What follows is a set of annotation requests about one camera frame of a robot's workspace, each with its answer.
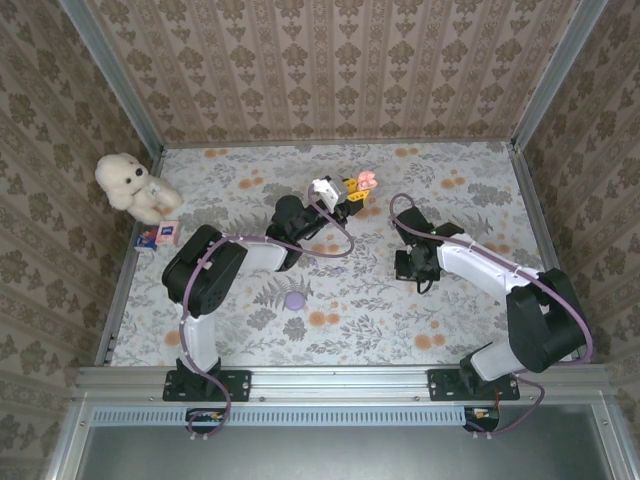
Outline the floral patterned table sheet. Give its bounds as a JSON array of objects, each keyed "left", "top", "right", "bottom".
[{"left": 109, "top": 141, "right": 574, "bottom": 367}]

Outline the pink tissue pack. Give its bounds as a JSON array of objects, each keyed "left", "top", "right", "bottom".
[{"left": 155, "top": 219, "right": 180, "bottom": 247}]

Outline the small blue card box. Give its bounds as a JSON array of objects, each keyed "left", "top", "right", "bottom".
[{"left": 134, "top": 225, "right": 160, "bottom": 254}]

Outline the white plush teddy bear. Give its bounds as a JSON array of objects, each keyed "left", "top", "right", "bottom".
[{"left": 94, "top": 152, "right": 185, "bottom": 225}]

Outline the grey metal panel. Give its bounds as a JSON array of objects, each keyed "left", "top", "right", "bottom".
[{"left": 47, "top": 399, "right": 631, "bottom": 480}]

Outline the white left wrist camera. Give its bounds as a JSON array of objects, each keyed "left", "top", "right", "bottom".
[{"left": 309, "top": 178, "right": 345, "bottom": 211}]

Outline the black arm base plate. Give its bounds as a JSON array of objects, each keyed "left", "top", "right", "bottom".
[
  {"left": 163, "top": 368, "right": 251, "bottom": 403},
  {"left": 428, "top": 368, "right": 521, "bottom": 403}
]

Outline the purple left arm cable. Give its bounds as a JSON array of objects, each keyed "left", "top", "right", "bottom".
[{"left": 178, "top": 187, "right": 356, "bottom": 444}]

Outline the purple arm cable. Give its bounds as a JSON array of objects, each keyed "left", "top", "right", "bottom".
[
  {"left": 178, "top": 187, "right": 356, "bottom": 444},
  {"left": 388, "top": 192, "right": 596, "bottom": 441}
]

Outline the long aluminium frame rail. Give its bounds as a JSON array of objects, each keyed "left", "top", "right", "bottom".
[{"left": 74, "top": 364, "right": 609, "bottom": 401}]

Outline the arm controller board with wires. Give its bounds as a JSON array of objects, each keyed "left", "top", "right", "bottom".
[
  {"left": 463, "top": 405, "right": 501, "bottom": 432},
  {"left": 185, "top": 407, "right": 232, "bottom": 435}
]

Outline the grey slotted cable duct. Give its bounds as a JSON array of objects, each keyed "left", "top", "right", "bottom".
[{"left": 92, "top": 405, "right": 469, "bottom": 427}]

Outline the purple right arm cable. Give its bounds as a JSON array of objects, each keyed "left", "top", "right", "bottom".
[{"left": 388, "top": 192, "right": 596, "bottom": 441}]

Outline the aluminium frame corner post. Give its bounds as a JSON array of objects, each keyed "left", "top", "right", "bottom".
[
  {"left": 59, "top": 0, "right": 166, "bottom": 155},
  {"left": 509, "top": 0, "right": 611, "bottom": 151}
]

